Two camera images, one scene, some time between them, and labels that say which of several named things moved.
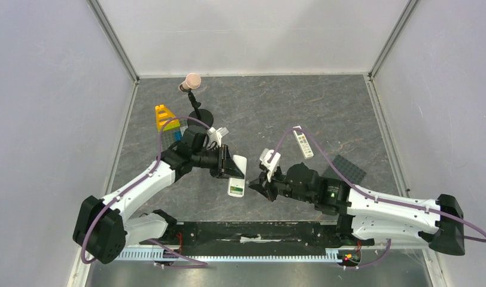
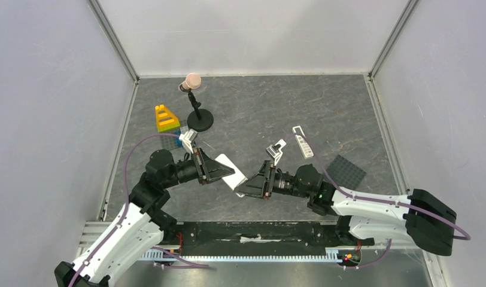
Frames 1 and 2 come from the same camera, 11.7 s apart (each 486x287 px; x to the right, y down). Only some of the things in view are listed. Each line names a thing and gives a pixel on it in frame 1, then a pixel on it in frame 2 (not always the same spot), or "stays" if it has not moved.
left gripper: (227, 167) -> (208, 170)
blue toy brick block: (178, 136) stays
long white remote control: (304, 144) stays
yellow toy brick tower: (163, 114) stays
